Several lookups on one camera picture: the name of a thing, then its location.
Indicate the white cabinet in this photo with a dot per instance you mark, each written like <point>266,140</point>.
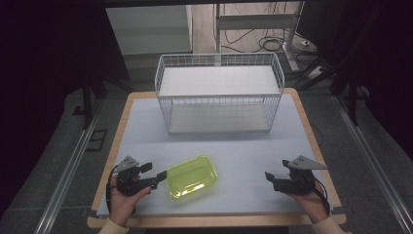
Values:
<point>149,29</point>

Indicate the grey metal desk frame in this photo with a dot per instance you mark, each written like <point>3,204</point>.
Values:
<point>256,21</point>

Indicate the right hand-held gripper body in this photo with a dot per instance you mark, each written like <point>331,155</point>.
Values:
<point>298,180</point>

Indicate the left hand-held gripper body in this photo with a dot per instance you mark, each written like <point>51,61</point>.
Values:
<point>127,180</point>

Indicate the yellow-green plastic tray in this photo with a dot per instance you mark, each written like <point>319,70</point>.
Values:
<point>191,177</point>

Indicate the person's left hand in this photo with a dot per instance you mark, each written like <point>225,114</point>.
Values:
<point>125,204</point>

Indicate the black metal stand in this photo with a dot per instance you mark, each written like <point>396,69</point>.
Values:
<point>352,97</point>
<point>87,100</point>

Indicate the aluminium floor rail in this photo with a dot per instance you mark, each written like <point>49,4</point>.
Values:
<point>65,175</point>
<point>373,156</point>

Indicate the white power strip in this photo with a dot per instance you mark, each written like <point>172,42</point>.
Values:
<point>315,73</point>

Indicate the person's right hand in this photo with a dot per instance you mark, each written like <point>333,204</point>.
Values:
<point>308,201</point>

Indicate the black curtain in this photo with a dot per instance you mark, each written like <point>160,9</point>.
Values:
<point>42,65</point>
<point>373,58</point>

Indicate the dark floor plate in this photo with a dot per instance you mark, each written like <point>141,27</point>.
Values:
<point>96,139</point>

